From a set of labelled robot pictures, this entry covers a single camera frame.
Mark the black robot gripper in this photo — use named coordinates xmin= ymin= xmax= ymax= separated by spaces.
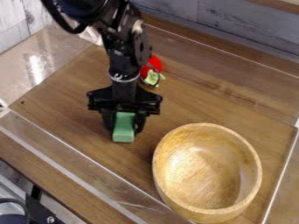
xmin=87 ymin=81 xmax=163 ymax=133

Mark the green rectangular block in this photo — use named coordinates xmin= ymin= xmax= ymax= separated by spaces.
xmin=112 ymin=112 xmax=135 ymax=143

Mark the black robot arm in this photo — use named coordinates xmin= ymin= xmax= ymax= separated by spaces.
xmin=42 ymin=0 xmax=163 ymax=134

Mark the brown wooden bowl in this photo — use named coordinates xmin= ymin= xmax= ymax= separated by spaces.
xmin=152 ymin=122 xmax=263 ymax=223

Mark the red plush strawberry toy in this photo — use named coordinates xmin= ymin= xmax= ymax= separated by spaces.
xmin=140 ymin=55 xmax=166 ymax=88

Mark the clear acrylic barrier wall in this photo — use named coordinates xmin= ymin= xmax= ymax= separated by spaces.
xmin=0 ymin=100 xmax=194 ymax=224

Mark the black clamp with cable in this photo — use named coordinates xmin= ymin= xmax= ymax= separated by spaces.
xmin=0 ymin=185 xmax=66 ymax=224

